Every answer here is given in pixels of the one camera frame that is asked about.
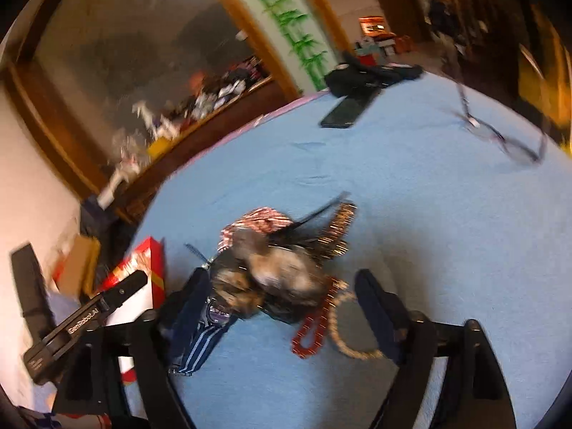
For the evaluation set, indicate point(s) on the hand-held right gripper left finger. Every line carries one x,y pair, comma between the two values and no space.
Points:
195,289

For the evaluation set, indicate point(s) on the dark blue bag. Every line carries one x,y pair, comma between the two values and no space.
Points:
98,221

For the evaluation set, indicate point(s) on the red white striped pouch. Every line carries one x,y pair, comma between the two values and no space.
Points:
263,219

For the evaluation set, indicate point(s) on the black hair comb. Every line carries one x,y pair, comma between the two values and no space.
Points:
321,212

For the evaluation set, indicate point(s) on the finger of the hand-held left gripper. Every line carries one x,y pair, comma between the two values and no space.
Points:
125,289

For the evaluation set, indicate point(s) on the dark clothes pile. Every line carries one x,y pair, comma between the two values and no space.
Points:
442,18

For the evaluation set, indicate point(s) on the red cardboard box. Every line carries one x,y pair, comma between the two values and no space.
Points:
147,259

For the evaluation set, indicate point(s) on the brown cardboard box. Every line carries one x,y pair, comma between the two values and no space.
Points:
80,263

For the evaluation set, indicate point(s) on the dark blue striped pouch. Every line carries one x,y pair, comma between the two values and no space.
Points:
201,344

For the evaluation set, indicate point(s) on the white plastic bottle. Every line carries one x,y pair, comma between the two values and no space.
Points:
114,181

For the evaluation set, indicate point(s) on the pile of small packets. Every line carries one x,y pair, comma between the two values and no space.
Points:
210,94

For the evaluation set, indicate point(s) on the black rectangular device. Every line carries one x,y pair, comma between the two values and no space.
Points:
27,283

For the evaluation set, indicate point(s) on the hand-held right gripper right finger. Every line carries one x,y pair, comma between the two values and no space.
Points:
375,313

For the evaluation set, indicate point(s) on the yellow wooden cabinet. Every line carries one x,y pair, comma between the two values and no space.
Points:
547,85

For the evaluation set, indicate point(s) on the black smartphone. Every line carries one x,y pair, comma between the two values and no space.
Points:
346,114

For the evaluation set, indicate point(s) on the orange box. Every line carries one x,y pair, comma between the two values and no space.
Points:
372,26

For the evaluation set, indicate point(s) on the brown furry accessory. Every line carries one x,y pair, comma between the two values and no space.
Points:
277,268

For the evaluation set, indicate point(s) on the purple framed eyeglasses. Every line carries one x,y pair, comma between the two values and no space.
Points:
491,136

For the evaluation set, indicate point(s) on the light blue blanket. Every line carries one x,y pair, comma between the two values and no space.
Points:
402,196

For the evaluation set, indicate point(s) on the wooden framed mirror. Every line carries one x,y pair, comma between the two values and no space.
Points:
111,53

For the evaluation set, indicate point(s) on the green bamboo wall sticker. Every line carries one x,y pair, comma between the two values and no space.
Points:
295,22

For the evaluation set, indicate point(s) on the black fabric bag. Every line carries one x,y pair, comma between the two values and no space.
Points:
357,78

